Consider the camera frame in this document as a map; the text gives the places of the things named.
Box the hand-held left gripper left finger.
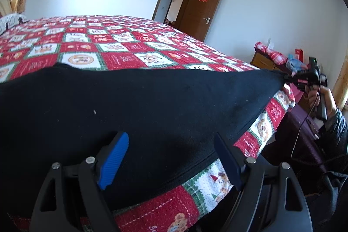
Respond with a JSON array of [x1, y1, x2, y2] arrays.
[[31, 131, 129, 232]]

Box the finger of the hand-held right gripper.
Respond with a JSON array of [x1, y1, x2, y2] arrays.
[[282, 72, 299, 86]]

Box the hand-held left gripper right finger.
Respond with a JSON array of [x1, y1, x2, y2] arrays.
[[213, 133, 313, 232]]

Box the black pants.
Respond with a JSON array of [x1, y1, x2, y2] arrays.
[[0, 63, 285, 215]]

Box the person's right forearm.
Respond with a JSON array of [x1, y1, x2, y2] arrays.
[[317, 107, 348, 159]]

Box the person's right hand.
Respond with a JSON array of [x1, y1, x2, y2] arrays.
[[306, 85, 338, 119]]

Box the blue patterned cloth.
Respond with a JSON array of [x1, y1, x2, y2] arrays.
[[286, 57, 309, 73]]

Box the red plaid cloth roll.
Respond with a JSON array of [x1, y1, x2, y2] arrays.
[[254, 41, 289, 64]]

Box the wooden cabinet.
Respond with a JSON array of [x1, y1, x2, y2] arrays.
[[250, 50, 289, 73]]

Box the dark purple cloth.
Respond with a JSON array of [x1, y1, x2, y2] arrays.
[[261, 87, 328, 194]]

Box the person's black jacket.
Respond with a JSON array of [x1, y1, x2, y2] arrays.
[[302, 164, 348, 232]]

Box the brown wooden door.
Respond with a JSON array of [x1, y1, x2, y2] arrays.
[[177, 0, 227, 42]]

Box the red checked printed blanket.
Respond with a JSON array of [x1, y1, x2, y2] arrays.
[[0, 15, 296, 232]]

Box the white patterned pillow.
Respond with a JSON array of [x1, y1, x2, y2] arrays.
[[0, 13, 29, 34]]

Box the cream wooden headboard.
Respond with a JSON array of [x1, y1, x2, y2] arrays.
[[0, 0, 12, 18]]

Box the thin black cable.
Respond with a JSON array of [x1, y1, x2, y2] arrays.
[[290, 89, 348, 167]]

